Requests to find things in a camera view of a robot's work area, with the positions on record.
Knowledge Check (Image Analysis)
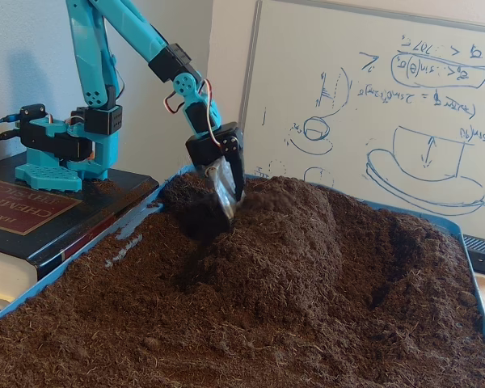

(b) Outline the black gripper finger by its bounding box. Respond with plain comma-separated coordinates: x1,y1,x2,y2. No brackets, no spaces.
221,134,247,204

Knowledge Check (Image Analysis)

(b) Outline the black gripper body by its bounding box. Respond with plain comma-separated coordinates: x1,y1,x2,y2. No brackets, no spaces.
184,122,244,171

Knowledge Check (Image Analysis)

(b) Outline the brown soil pile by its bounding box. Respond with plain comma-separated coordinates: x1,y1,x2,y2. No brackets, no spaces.
0,169,485,388

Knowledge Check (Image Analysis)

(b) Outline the blue plastic tray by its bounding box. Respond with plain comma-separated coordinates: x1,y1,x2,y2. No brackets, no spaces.
0,163,485,388

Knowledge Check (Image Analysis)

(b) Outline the whiteboard with blue drawings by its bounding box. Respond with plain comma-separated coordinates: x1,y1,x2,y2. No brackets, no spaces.
232,0,485,243

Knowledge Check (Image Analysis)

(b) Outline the black controller box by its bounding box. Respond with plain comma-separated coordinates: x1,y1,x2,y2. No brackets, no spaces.
18,103,49,123

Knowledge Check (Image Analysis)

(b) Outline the black chemistry physics handbook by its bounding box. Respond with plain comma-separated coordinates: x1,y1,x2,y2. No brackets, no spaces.
0,157,161,314

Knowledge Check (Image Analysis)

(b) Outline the black vented electronic box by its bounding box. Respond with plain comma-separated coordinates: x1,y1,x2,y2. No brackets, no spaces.
462,234,485,279

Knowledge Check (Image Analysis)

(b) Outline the red white servo wire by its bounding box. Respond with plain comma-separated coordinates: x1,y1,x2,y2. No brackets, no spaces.
164,78,224,147

